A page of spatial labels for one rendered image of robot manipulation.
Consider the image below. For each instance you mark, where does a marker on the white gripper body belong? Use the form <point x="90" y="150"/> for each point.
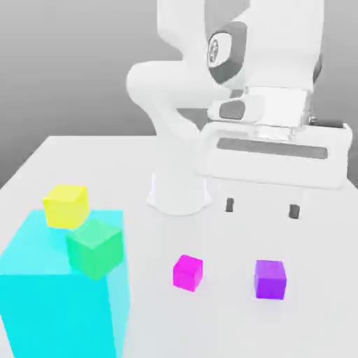
<point x="274" y="167"/>

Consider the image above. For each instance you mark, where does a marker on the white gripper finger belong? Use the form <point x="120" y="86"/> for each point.
<point x="296" y="205"/>
<point x="228" y="200"/>

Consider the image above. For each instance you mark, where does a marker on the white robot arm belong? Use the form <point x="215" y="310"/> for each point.
<point x="173" y="92"/>

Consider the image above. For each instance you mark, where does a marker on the small purple cube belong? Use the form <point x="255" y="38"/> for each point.
<point x="270" y="280"/>

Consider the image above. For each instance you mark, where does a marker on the small magenta cube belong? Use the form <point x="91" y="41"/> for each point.
<point x="186" y="273"/>

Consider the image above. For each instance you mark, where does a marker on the small green cube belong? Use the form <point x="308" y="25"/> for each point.
<point x="95" y="249"/>

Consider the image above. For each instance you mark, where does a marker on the small yellow cube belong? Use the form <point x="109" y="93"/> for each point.
<point x="65" y="208"/>

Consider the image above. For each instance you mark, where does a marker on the large cyan box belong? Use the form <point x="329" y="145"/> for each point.
<point x="56" y="307"/>

